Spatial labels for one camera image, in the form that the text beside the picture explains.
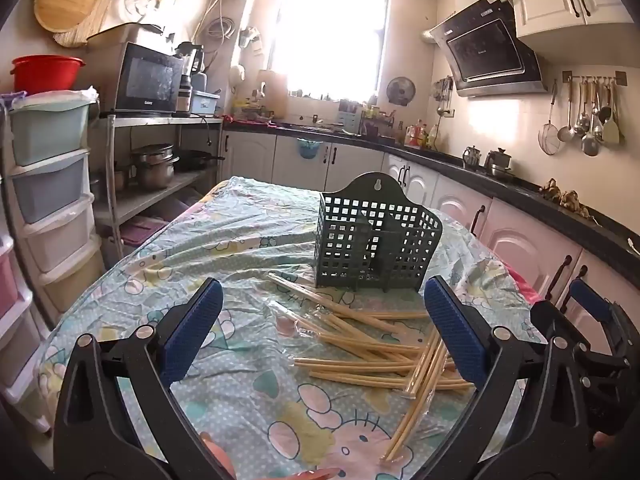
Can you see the white round plastic strainer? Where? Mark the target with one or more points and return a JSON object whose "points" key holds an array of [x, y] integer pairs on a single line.
{"points": [[140, 2]]}

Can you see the blue hanging bin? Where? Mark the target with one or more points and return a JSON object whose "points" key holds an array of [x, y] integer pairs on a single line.
{"points": [[308, 149]]}

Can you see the stacked steel pots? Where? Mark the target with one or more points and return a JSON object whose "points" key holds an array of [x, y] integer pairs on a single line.
{"points": [[152, 167]]}

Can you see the purple lid storage box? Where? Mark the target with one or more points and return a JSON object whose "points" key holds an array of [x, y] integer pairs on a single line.
{"points": [[142, 232]]}

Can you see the kitchen window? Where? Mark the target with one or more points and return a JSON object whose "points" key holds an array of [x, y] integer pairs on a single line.
{"points": [[330, 35]]}

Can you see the metal shelf rack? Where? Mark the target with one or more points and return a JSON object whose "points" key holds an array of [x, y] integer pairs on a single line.
{"points": [[150, 197]]}

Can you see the blue countertop organizer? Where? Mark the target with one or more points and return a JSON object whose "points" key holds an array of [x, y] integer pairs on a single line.
{"points": [[348, 115]]}

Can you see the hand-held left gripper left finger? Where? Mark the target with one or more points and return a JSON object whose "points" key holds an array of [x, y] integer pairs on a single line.
{"points": [[195, 320]]}

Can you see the red plastic basin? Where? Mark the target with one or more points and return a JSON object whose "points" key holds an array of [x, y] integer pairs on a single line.
{"points": [[45, 75]]}

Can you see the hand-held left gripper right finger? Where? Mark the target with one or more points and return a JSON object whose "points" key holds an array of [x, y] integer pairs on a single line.
{"points": [[455, 325]]}

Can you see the cartoon print tablecloth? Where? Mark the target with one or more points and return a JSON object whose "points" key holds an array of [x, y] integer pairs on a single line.
{"points": [[240, 240]]}

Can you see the silver exhaust duct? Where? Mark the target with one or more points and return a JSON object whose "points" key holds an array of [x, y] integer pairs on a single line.
{"points": [[427, 35]]}

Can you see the small steel teapot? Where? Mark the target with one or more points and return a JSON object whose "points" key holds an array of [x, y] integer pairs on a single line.
{"points": [[471, 156]]}

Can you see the black microwave oven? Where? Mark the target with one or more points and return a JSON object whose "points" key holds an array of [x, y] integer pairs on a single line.
{"points": [[145, 80]]}

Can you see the steel tray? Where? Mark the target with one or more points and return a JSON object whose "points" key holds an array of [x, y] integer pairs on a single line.
{"points": [[125, 35]]}

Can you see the cluster of condiment bottles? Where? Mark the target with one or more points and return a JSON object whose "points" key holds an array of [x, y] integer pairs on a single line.
{"points": [[417, 135]]}

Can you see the hanging knife rack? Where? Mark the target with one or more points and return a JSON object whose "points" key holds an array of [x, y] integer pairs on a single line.
{"points": [[444, 89]]}

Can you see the round woven bamboo trays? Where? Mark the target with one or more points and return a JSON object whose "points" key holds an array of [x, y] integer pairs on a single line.
{"points": [[70, 0]]}

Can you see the ginger roots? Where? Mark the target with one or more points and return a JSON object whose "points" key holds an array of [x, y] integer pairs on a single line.
{"points": [[567, 197]]}

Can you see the person's left hand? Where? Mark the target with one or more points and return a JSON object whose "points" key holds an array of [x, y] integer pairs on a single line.
{"points": [[217, 457]]}

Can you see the metal kettle on stove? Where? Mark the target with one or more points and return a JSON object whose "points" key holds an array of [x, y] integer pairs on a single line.
{"points": [[499, 162]]}

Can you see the group of bamboo chopsticks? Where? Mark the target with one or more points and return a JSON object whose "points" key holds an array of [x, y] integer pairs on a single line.
{"points": [[350, 345]]}

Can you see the black range hood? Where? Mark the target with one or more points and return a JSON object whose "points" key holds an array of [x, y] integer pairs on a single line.
{"points": [[485, 50]]}

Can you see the small wall fan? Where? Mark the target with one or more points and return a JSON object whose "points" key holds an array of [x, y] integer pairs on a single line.
{"points": [[401, 91]]}

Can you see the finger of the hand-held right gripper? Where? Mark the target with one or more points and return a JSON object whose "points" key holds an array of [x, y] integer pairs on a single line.
{"points": [[547, 320], [590, 297]]}

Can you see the pale green spatula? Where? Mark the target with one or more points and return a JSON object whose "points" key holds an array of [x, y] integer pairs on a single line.
{"points": [[611, 132]]}

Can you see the row of hanging steel utensils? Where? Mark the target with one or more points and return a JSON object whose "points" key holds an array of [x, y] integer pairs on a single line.
{"points": [[590, 142]]}

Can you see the pastel plastic drawer unit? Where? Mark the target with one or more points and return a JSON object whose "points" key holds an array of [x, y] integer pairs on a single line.
{"points": [[45, 180]]}

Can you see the black blender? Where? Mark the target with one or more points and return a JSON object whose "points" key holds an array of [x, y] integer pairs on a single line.
{"points": [[190, 60]]}

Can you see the light blue plastic box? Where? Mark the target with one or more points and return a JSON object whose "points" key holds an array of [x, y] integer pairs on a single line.
{"points": [[205, 102]]}

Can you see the black frying pan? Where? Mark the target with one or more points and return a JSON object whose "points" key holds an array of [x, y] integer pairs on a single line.
{"points": [[192, 160]]}

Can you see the green plastic utensil basket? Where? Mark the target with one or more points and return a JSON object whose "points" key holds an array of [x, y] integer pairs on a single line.
{"points": [[350, 240]]}

